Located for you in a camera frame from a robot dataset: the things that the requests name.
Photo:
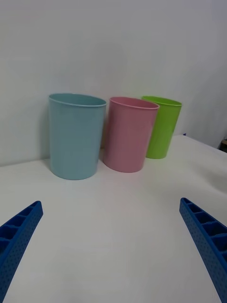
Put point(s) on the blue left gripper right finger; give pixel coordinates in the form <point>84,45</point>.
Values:
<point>208,241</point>

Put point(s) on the pale blue plastic bin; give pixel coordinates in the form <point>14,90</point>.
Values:
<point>74,139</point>

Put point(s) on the pink plastic bin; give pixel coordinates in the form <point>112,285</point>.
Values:
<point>127,137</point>

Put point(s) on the green plastic bin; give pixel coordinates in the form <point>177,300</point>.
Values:
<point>163,132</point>

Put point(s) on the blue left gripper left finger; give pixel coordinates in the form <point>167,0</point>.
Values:
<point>17,239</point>

